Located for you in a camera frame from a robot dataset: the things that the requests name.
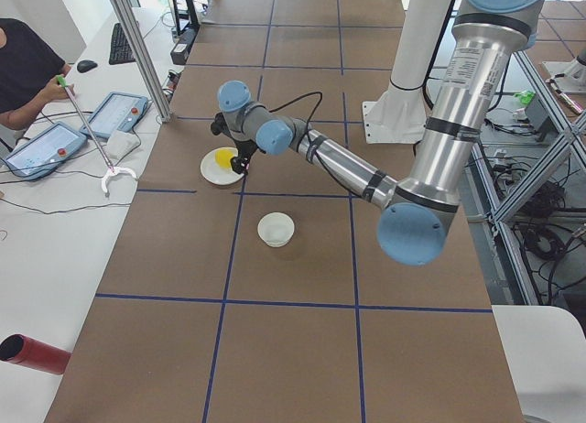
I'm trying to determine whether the black keyboard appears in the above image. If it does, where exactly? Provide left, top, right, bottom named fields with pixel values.
left=108, top=23, right=135, bottom=65

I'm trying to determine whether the red cylinder tube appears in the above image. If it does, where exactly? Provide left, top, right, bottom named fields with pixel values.
left=1, top=334, right=71, bottom=374

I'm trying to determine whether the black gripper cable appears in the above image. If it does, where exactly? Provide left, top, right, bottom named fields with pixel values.
left=267, top=91, right=324, bottom=126

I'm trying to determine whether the person in black shirt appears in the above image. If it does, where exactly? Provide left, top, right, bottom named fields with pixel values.
left=1, top=18, right=71, bottom=132

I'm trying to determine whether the blue teach pendant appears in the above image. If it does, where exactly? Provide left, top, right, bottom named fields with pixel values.
left=2, top=122, right=87, bottom=180
left=87, top=92, right=148, bottom=140

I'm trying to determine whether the black computer mouse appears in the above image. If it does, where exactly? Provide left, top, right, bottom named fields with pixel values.
left=76, top=60, right=98, bottom=73

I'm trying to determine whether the blue teach pendant near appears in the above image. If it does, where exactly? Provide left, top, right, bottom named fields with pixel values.
left=2, top=122, right=87, bottom=180

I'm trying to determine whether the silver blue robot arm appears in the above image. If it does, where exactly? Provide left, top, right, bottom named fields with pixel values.
left=211, top=0, right=545, bottom=266

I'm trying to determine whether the white round plate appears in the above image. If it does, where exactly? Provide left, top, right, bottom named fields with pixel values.
left=200, top=146, right=244, bottom=186

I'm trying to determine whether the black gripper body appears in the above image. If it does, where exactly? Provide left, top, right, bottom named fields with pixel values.
left=211, top=113, right=258, bottom=160

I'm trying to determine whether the white small bowl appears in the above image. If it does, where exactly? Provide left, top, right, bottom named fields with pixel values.
left=257, top=212, right=295, bottom=247

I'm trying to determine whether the blue teach pendant far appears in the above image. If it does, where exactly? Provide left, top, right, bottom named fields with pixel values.
left=87, top=92, right=148, bottom=140

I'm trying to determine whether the reacher grabber stick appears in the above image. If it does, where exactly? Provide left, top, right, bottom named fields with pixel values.
left=56, top=75, right=138, bottom=198

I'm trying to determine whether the white folded cloth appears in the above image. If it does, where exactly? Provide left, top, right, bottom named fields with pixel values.
left=104, top=130, right=140, bottom=160

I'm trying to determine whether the yellow lemon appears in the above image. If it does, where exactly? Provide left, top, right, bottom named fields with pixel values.
left=214, top=148, right=235, bottom=169

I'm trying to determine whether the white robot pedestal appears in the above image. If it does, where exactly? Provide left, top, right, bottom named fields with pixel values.
left=363, top=0, right=455, bottom=144

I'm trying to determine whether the aluminium frame post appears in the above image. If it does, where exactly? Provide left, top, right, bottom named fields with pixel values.
left=110, top=0, right=171, bottom=123

